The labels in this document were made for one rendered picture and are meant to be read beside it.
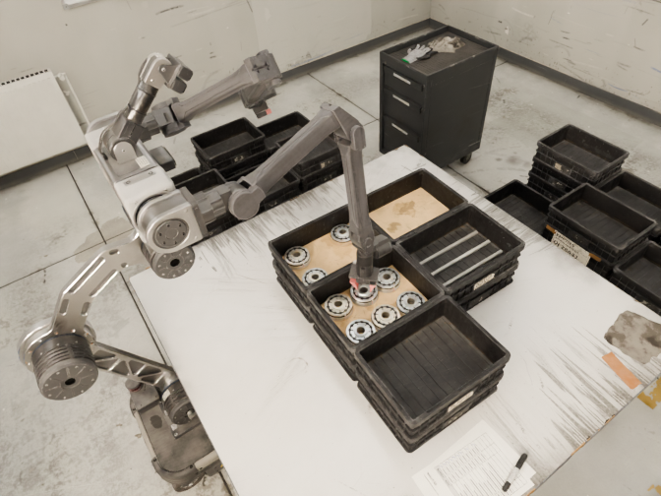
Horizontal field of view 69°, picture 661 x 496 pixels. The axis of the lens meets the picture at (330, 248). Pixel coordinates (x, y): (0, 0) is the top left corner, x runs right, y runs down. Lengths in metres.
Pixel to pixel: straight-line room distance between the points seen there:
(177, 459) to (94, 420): 0.68
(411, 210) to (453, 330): 0.64
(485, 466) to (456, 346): 0.37
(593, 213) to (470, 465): 1.63
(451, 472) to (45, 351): 1.35
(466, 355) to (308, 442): 0.60
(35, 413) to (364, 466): 1.89
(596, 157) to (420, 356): 1.96
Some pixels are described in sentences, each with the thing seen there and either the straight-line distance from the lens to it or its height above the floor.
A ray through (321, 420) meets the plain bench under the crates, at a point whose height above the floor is 0.70.
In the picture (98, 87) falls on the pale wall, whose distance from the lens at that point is 4.42.
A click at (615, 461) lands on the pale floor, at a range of 2.64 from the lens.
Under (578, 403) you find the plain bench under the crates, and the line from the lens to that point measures 1.86.
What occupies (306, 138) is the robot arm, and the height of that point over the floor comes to 1.53.
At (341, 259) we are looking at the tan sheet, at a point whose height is 0.83.
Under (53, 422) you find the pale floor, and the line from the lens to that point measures 2.93.
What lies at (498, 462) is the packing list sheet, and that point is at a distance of 1.70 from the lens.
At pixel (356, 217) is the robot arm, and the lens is 1.53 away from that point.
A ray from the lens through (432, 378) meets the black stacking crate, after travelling 1.64.
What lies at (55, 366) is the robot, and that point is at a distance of 1.78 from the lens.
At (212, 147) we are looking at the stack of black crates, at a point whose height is 0.49.
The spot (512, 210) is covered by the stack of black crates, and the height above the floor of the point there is 0.27.
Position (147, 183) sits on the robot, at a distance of 1.31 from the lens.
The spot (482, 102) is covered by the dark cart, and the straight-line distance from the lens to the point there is 3.55.
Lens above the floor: 2.26
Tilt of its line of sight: 46 degrees down
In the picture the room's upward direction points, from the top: 6 degrees counter-clockwise
